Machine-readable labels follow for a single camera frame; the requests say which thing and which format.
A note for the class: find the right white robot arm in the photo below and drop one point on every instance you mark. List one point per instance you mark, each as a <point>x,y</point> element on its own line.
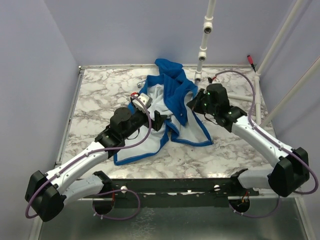
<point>288,165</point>

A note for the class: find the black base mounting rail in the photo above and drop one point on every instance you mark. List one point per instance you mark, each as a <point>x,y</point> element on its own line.
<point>169,192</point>

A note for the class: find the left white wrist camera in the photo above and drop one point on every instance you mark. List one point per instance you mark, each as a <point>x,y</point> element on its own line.
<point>141,101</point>

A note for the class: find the blue jacket with white lining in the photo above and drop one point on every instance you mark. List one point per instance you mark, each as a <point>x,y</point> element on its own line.
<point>170,92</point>

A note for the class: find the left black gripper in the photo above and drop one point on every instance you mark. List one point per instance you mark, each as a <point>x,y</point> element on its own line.
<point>158,119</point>

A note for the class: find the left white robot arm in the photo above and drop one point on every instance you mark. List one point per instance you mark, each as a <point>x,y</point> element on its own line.
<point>48,193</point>

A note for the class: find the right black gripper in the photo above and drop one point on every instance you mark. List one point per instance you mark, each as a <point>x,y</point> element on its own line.
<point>194,103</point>

